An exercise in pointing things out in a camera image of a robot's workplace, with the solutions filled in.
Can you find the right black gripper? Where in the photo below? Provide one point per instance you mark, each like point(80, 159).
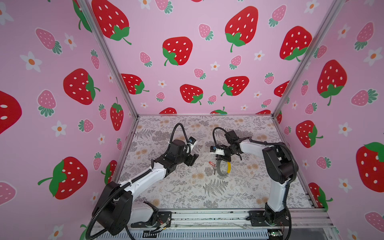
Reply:
point(226, 159)

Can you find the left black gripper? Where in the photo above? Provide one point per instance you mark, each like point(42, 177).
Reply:
point(191, 159)

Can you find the grey strap keyring yellow clasp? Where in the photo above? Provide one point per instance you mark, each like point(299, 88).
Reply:
point(223, 168)

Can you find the key with red tag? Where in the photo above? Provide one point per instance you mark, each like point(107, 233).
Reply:
point(214, 167)

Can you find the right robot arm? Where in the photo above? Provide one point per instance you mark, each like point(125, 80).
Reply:
point(281, 168)

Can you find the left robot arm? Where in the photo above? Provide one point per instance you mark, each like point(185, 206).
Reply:
point(116, 208)

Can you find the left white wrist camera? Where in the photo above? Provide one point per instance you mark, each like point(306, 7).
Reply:
point(191, 144)

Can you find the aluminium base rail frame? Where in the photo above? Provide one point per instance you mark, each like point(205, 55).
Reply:
point(231, 224)

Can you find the right corner aluminium post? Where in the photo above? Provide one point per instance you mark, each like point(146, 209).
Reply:
point(324, 27)

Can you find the corner aluminium post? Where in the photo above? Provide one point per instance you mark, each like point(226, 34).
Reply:
point(324, 27)
point(100, 38)

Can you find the left corner aluminium post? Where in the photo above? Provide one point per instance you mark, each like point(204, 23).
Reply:
point(100, 38)

